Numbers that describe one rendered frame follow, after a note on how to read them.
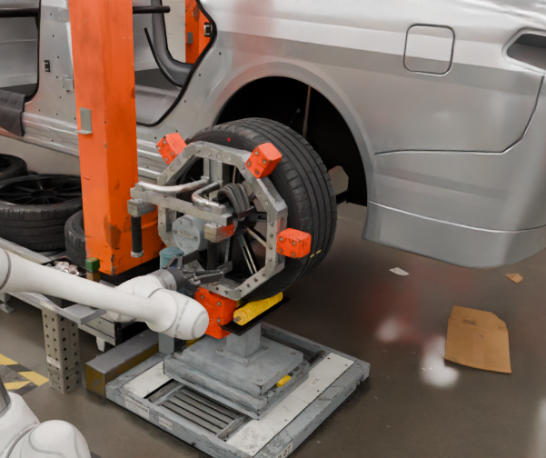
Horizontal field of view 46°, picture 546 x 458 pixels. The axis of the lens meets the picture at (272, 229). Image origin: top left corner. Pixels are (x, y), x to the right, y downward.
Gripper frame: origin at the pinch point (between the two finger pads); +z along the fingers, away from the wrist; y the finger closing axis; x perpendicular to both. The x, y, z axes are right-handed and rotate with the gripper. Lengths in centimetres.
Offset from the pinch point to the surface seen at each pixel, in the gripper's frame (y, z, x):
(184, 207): -13.0, 1.8, 14.1
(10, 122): -201, 66, 2
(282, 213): 10.0, 24.0, 11.7
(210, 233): 0.2, -1.2, 9.4
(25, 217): -157, 40, -36
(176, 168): -34.1, 20.8, 18.7
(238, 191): 0.8, 11.8, 20.2
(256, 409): 3, 23, -69
